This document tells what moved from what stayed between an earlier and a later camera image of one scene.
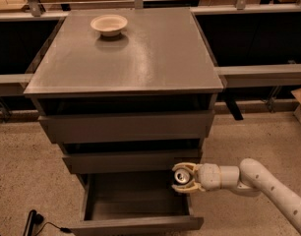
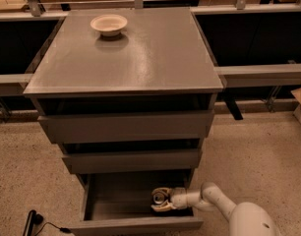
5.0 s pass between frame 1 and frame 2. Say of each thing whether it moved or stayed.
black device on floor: stayed
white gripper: moved
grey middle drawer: stayed
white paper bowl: stayed
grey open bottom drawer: stayed
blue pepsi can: moved
